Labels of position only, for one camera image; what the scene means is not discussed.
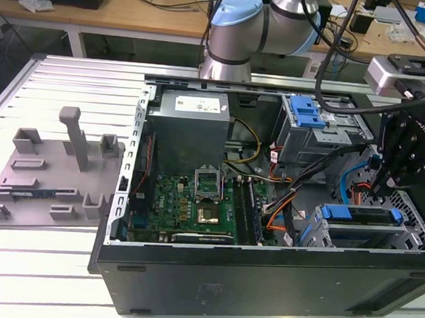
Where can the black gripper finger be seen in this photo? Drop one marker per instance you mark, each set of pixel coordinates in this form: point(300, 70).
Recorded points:
point(398, 140)
point(421, 173)

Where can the hard disk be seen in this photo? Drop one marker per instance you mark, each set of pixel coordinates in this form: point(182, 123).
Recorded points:
point(337, 212)

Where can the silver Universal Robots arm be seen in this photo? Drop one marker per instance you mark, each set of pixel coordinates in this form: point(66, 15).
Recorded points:
point(237, 35)

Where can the grey metal disk bay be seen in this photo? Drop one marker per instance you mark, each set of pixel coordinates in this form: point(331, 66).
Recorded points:
point(409, 237)

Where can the crumpled clear plastic wrap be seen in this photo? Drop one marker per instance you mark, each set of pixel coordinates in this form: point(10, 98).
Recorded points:
point(399, 33)

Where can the grey metal drive cage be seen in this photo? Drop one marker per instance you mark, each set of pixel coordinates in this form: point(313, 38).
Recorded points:
point(302, 144)

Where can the blue plastic cage latch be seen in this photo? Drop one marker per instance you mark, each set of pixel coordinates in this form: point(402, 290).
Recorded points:
point(300, 114)

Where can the flat grey box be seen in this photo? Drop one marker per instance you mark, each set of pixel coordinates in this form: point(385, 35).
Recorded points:
point(389, 14)

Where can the small black cube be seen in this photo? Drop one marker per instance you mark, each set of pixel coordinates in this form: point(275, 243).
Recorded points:
point(361, 23)

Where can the white paper sheet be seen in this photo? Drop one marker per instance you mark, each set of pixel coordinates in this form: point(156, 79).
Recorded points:
point(338, 11)

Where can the installed RAM stick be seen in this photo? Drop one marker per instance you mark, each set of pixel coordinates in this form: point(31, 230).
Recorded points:
point(254, 214)

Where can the black RAM slot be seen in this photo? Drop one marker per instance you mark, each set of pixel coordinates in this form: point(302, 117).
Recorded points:
point(239, 212)

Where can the thin metal locking lever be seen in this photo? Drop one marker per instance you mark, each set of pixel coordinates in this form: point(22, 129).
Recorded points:
point(223, 187)

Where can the CPU socket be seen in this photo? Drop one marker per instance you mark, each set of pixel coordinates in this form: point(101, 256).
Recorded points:
point(208, 216)

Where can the grey power supply unit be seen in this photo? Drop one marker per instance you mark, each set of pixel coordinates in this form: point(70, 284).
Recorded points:
point(188, 135)

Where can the black graphics card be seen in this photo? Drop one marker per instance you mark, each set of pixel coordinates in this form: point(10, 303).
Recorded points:
point(202, 238)

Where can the black open PC case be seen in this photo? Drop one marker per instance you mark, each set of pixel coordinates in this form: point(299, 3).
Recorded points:
point(225, 278)

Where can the green motherboard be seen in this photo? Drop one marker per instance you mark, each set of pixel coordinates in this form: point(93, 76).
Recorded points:
point(172, 203)

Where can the grey parts rack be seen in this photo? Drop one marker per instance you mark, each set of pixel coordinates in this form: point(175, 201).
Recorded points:
point(49, 175)

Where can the long wooden workbench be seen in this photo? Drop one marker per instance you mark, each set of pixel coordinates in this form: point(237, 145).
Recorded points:
point(69, 13)

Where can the RAM stick on rack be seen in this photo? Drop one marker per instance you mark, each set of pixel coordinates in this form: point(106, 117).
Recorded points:
point(33, 193)

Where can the crumpled white plastic bag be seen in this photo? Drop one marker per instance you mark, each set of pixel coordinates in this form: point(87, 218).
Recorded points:
point(33, 3)

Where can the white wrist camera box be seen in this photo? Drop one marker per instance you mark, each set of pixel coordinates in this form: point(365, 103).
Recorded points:
point(381, 74)

